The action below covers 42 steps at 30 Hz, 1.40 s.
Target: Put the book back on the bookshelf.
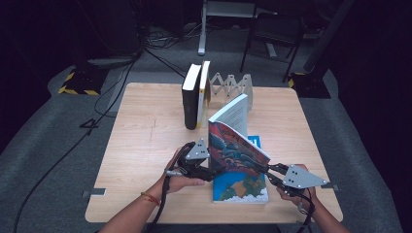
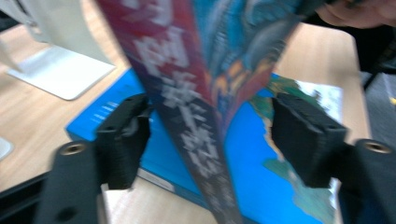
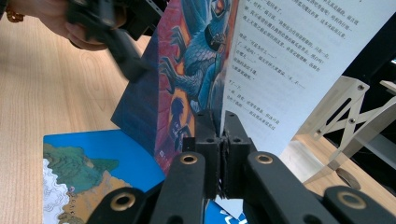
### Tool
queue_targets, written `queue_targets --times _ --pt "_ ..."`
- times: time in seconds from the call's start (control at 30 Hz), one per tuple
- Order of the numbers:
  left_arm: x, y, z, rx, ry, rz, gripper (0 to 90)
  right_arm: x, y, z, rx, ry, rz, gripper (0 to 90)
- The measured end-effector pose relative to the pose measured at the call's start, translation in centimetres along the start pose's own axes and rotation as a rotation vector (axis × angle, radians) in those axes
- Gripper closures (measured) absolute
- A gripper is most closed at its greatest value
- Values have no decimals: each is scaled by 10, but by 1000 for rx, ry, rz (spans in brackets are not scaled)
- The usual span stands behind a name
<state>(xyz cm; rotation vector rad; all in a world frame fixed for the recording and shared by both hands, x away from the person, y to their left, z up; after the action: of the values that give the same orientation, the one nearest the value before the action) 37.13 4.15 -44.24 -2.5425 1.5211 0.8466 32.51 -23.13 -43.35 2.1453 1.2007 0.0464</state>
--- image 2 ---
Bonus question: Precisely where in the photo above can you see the red book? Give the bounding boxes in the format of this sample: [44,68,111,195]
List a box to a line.
[94,0,328,224]

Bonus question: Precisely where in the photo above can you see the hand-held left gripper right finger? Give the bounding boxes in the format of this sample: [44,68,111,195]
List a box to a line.
[271,91,348,189]

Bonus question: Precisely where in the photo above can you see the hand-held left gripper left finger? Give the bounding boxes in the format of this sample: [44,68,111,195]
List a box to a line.
[95,93,154,190]

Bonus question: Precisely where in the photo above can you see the blue book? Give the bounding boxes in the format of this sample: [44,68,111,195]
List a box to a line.
[64,68,344,224]

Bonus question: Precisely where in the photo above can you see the white expandable metal book rack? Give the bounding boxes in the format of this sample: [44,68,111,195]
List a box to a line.
[0,0,117,161]

